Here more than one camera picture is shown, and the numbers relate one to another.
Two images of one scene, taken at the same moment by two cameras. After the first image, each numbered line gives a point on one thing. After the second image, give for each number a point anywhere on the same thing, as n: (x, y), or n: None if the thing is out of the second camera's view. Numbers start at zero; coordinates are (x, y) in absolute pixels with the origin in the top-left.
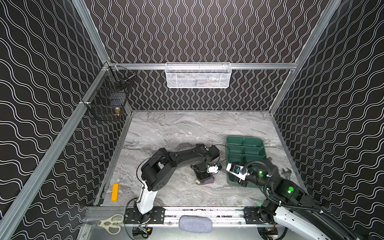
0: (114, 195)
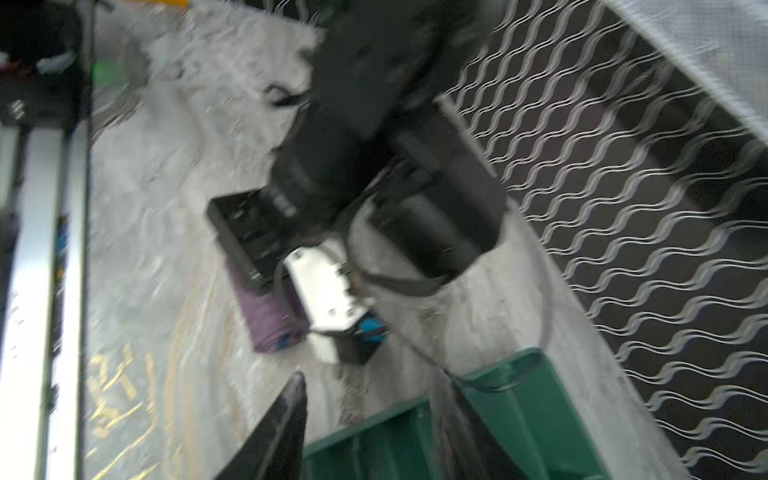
0: (183, 3)
